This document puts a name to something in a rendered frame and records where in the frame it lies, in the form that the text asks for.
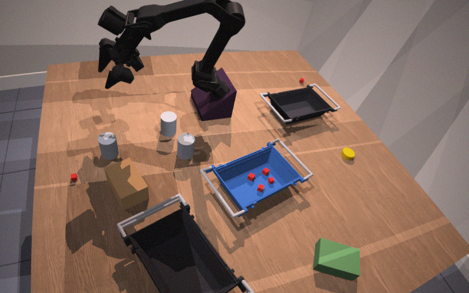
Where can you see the green rectangular block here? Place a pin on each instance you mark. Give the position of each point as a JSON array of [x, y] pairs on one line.
[[336, 259]]

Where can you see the tan rectangular box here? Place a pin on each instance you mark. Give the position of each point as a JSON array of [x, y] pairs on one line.
[[127, 184]]

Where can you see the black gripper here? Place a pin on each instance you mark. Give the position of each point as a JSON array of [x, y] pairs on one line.
[[119, 52]]

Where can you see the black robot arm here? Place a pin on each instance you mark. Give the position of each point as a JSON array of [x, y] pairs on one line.
[[150, 18]]

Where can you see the grey cylinder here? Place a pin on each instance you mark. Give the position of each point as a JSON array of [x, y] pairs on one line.
[[108, 145], [168, 124], [185, 148]]

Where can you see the yellow disc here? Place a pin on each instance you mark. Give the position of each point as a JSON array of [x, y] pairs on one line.
[[347, 153]]

